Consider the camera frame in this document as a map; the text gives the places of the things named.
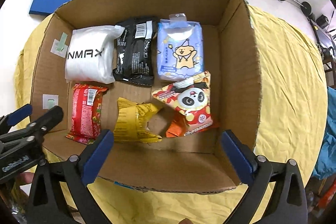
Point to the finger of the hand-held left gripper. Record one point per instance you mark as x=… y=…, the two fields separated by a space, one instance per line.
x=18 y=115
x=50 y=117

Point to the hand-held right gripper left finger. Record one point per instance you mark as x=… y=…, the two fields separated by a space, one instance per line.
x=98 y=158

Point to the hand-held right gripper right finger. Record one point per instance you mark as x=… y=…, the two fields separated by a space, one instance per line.
x=237 y=158

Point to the red snack packet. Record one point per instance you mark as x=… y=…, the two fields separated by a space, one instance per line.
x=86 y=113

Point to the yellow snack packet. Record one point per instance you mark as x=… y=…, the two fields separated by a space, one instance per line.
x=131 y=121

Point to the cardboard box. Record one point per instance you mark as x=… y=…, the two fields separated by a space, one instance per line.
x=189 y=145

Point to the white soft packet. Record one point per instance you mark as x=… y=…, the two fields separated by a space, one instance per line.
x=89 y=63

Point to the orange panda snack packet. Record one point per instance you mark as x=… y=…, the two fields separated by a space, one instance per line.
x=191 y=105

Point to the black snack packet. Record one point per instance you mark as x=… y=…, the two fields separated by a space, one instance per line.
x=134 y=61

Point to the blue tissue packet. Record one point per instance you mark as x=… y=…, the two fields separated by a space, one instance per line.
x=178 y=56

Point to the person's left hand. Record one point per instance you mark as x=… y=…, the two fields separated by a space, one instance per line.
x=26 y=178

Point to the yellow tablecloth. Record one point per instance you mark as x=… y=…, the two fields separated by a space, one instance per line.
x=288 y=108

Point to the teal blanket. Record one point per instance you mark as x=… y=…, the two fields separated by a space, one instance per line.
x=328 y=150

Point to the black bag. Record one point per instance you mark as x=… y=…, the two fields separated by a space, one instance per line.
x=322 y=21

